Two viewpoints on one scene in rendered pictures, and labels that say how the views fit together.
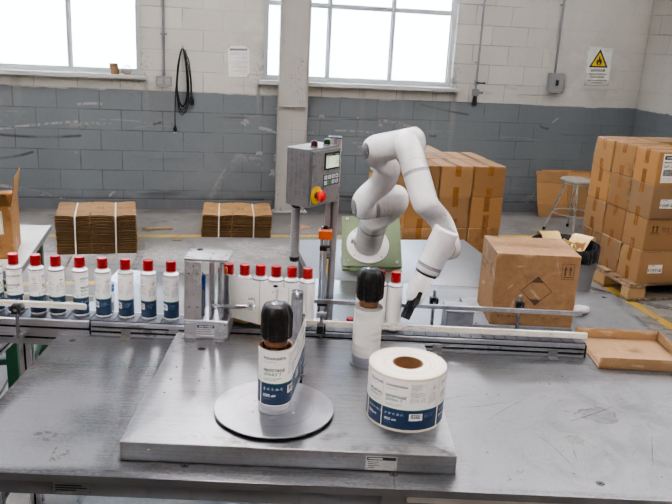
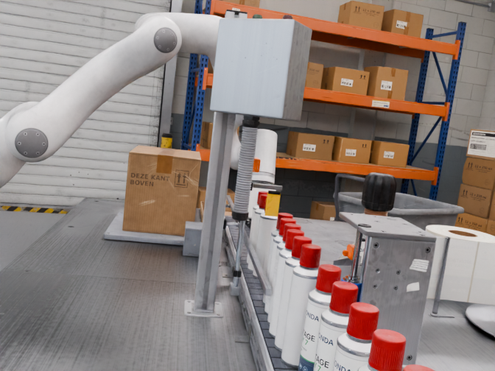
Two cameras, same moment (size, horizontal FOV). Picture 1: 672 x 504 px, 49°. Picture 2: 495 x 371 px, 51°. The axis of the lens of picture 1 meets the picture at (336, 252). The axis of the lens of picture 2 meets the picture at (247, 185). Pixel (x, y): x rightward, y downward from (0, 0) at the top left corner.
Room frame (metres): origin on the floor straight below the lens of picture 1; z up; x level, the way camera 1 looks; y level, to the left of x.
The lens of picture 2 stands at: (2.54, 1.17, 1.29)
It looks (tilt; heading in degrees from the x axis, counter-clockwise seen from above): 8 degrees down; 264
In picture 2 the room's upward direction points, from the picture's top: 7 degrees clockwise
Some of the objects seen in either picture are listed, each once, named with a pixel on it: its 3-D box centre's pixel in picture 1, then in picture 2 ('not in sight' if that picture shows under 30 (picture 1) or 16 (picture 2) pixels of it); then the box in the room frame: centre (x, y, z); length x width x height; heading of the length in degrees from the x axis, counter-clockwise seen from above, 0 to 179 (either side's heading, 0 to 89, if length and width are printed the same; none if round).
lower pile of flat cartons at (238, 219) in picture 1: (236, 219); not in sight; (6.81, 0.95, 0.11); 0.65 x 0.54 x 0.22; 99
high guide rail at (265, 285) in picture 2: (424, 306); (241, 227); (2.38, -0.31, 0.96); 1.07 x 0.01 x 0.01; 91
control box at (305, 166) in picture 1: (314, 174); (261, 71); (2.42, 0.09, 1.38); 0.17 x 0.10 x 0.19; 146
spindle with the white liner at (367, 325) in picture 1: (368, 316); (373, 230); (2.06, -0.11, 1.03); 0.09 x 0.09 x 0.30
